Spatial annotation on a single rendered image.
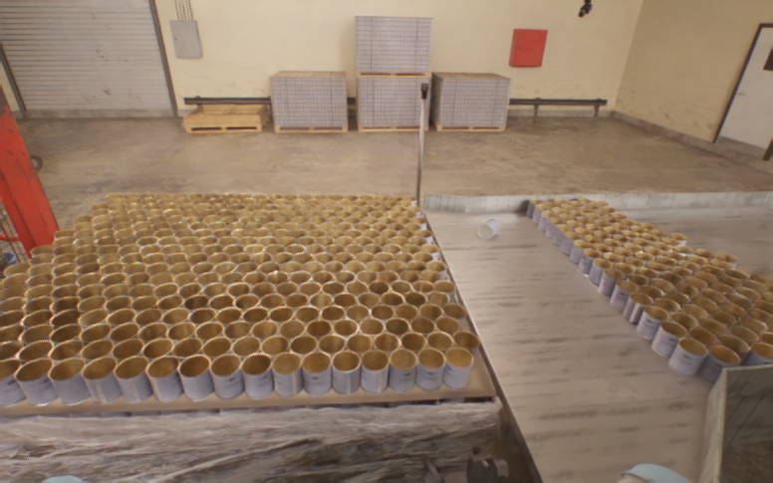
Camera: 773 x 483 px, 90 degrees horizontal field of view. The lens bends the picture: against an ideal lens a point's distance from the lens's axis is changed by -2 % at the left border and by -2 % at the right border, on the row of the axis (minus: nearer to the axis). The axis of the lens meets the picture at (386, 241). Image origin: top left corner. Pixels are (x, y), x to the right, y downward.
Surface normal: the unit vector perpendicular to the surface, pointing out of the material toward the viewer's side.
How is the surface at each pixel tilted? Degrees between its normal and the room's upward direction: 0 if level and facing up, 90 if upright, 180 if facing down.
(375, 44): 88
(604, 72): 90
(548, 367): 0
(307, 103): 88
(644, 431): 0
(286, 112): 92
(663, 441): 0
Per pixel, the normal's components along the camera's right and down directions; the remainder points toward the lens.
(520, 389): 0.02, -0.88
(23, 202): 0.10, 0.48
